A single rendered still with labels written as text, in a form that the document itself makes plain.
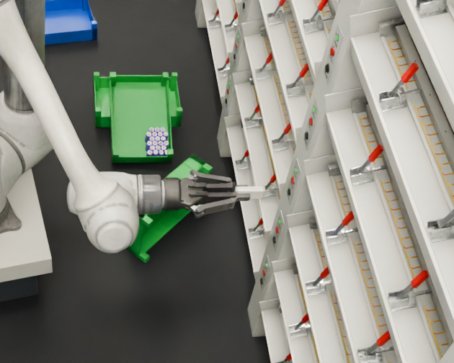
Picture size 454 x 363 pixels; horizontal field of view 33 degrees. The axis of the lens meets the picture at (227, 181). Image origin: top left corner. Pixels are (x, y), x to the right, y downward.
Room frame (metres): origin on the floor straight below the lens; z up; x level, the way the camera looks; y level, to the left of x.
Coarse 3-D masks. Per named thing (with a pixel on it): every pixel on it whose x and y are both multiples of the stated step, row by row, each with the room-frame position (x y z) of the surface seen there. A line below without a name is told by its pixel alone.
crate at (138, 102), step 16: (112, 80) 1.92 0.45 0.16; (128, 80) 1.96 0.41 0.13; (144, 80) 1.98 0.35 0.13; (160, 80) 2.00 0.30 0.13; (112, 96) 1.91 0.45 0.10; (128, 96) 1.92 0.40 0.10; (144, 96) 1.94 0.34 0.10; (160, 96) 1.95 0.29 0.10; (112, 112) 1.85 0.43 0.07; (128, 112) 1.87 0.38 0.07; (144, 112) 1.88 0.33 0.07; (160, 112) 1.90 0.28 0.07; (112, 128) 1.76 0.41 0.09; (128, 128) 1.81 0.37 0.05; (144, 128) 1.83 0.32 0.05; (112, 144) 1.71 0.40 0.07; (128, 144) 1.76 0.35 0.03; (144, 144) 1.78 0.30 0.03; (112, 160) 1.68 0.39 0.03; (128, 160) 1.70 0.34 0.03; (144, 160) 1.71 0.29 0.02; (160, 160) 1.73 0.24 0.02
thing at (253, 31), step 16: (256, 32) 1.82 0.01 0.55; (256, 48) 1.76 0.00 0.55; (256, 64) 1.70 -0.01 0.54; (272, 64) 1.70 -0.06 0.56; (256, 80) 1.64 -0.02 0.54; (272, 96) 1.58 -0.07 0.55; (272, 112) 1.51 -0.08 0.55; (272, 128) 1.46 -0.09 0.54; (288, 144) 1.40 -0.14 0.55; (272, 160) 1.35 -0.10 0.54; (288, 160) 1.35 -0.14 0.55
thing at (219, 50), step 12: (204, 0) 2.47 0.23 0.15; (216, 0) 2.46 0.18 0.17; (216, 12) 2.32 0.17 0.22; (216, 24) 2.31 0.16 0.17; (216, 36) 2.26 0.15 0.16; (216, 48) 2.20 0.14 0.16; (216, 60) 2.13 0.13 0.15; (228, 60) 2.06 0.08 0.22; (216, 72) 2.07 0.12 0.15; (228, 72) 2.06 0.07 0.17
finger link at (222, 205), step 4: (224, 200) 1.12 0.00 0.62; (228, 200) 1.12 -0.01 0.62; (232, 200) 1.12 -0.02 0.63; (208, 204) 1.10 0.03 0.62; (212, 204) 1.10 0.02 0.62; (216, 204) 1.10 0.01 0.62; (220, 204) 1.10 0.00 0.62; (224, 204) 1.11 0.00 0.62; (228, 204) 1.11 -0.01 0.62; (196, 208) 1.08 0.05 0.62; (200, 208) 1.08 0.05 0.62; (204, 208) 1.08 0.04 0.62; (208, 208) 1.09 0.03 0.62; (212, 208) 1.09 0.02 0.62; (216, 208) 1.10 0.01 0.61; (220, 208) 1.10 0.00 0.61; (224, 208) 1.11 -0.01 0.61; (228, 208) 1.11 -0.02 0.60; (232, 208) 1.12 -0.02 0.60; (196, 212) 1.07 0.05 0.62; (200, 212) 1.07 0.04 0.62; (204, 212) 1.08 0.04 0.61; (208, 212) 1.09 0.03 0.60; (212, 212) 1.09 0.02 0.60; (196, 216) 1.07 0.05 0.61; (200, 216) 1.07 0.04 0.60
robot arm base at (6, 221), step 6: (6, 198) 1.25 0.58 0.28; (6, 204) 1.21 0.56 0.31; (6, 210) 1.20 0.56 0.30; (12, 210) 1.22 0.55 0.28; (0, 216) 1.17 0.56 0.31; (6, 216) 1.19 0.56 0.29; (12, 216) 1.19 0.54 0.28; (0, 222) 1.16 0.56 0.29; (6, 222) 1.17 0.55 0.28; (12, 222) 1.18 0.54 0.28; (18, 222) 1.18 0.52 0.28; (0, 228) 1.15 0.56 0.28; (6, 228) 1.16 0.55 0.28; (12, 228) 1.16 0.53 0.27; (18, 228) 1.17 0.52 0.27
